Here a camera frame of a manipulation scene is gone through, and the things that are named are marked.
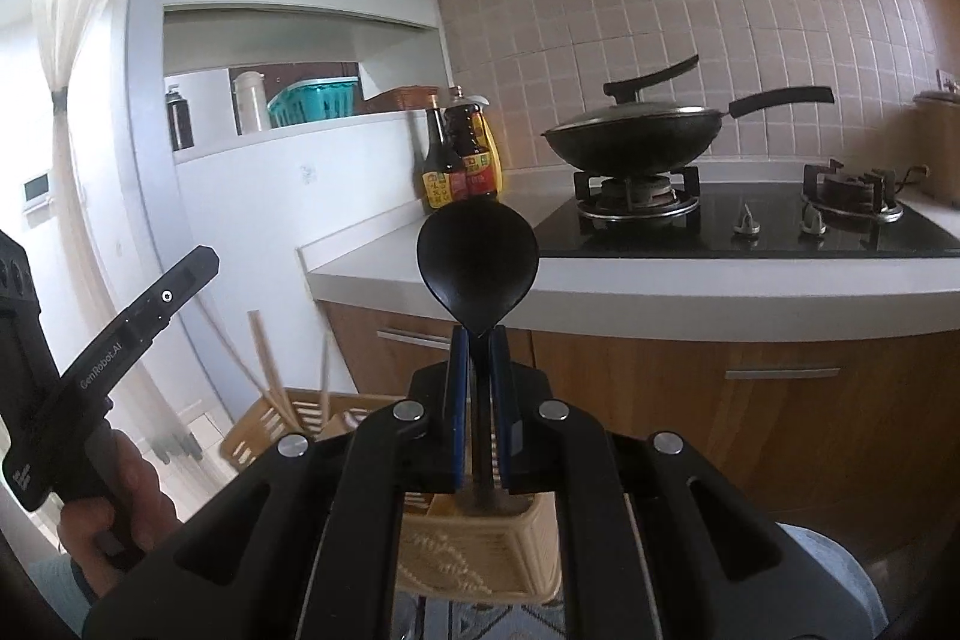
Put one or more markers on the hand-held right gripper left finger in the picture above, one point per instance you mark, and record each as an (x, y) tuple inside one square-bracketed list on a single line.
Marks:
[(457, 400)]

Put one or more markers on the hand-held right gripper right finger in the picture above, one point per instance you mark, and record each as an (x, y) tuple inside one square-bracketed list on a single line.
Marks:
[(504, 415)]

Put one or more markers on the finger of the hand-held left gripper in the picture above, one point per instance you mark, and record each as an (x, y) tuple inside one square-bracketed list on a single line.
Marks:
[(176, 287)]

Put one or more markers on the beige woven plastic basket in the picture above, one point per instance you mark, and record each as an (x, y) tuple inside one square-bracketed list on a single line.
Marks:
[(480, 550)]

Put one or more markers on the black plastic spoon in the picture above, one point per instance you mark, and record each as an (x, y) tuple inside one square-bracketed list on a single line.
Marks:
[(476, 257)]

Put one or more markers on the person's left hand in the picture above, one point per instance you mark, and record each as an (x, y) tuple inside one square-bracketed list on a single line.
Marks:
[(150, 505)]

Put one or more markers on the dark spray bottle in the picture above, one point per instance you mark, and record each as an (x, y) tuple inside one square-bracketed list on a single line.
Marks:
[(180, 119)]

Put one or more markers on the white thermos flask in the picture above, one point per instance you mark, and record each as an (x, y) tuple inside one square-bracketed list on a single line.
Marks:
[(250, 104)]

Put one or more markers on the patterned blue orange tablecloth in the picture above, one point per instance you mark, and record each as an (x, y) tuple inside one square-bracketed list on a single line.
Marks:
[(480, 621)]

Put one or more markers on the white sheer curtain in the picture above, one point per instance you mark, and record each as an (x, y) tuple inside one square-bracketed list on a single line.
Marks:
[(82, 85)]

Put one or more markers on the slim dark soy sauce bottle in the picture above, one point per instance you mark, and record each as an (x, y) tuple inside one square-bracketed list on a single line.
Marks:
[(439, 175)]

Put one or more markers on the teal plastic basket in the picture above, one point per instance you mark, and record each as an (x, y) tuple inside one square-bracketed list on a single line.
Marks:
[(311, 102)]

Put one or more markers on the wide dark sauce bottle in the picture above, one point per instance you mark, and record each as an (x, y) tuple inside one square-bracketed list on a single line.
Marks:
[(472, 153)]

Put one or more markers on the yellow bottle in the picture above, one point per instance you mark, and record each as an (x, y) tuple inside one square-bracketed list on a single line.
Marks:
[(495, 153)]

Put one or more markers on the brown wooden box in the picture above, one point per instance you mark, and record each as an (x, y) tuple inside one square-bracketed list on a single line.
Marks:
[(401, 99)]

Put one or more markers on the black wok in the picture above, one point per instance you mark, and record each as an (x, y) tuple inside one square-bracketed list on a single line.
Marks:
[(630, 141)]

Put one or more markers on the black gas stove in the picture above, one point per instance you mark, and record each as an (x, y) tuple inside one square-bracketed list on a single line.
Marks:
[(750, 227)]

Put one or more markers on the glass wok lid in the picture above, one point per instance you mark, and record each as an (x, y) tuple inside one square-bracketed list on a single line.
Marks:
[(637, 100)]

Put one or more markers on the beige rice cooker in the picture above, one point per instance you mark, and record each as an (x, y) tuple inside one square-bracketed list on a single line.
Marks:
[(937, 138)]

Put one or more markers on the white wall panel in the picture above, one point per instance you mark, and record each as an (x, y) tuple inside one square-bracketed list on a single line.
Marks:
[(37, 192)]

